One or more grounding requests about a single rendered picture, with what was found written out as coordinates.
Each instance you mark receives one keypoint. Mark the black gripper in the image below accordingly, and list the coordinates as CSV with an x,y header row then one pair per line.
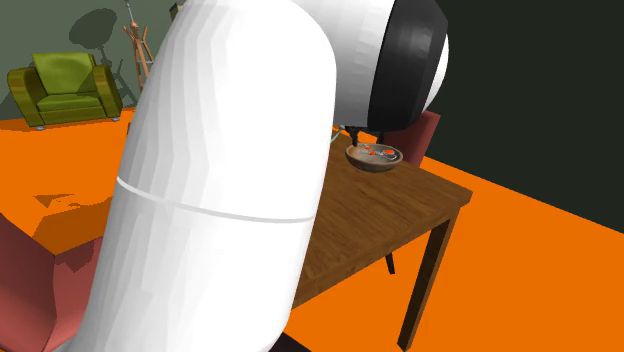
x,y
353,135

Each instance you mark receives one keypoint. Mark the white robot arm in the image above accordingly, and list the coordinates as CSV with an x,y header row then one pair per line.
x,y
224,170

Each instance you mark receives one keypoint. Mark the brown patterned bowl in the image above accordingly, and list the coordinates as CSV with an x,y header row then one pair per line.
x,y
374,161

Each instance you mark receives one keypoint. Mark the red chair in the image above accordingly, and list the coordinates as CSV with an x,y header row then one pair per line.
x,y
34,292
418,139

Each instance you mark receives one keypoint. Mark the brown wooden table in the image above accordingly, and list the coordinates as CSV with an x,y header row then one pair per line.
x,y
370,209

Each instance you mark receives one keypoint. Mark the wooden coat stand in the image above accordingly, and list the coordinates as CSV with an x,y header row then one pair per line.
x,y
140,51

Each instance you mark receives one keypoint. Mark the green armchair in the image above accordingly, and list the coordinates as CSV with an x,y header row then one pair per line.
x,y
66,92

